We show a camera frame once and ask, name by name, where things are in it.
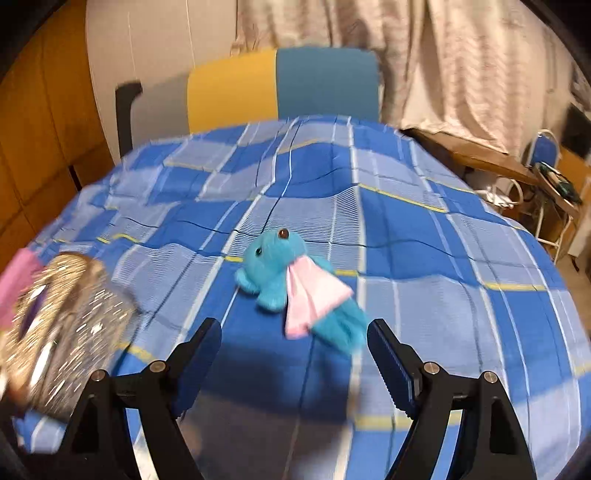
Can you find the gold metallic tin box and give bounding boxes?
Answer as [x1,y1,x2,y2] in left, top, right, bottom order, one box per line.
[1,252,139,422]

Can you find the beige curtain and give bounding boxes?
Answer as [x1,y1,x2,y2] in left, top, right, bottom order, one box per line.
[236,1,573,156]

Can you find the blue plaid tablecloth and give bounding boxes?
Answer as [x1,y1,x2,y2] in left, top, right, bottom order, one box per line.
[30,117,590,479]

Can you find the yellow blue grey chair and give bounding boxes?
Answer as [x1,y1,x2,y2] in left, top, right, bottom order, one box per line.
[115,47,380,155]

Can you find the blue plush toy pink scarf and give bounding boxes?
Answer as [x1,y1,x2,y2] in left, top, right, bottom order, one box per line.
[235,227,370,355]

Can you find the blue folding chair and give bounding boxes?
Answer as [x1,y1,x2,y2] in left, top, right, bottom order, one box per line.
[524,129,560,169]

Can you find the wooden side table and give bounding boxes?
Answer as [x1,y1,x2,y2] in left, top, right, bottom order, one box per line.
[404,129,580,220]

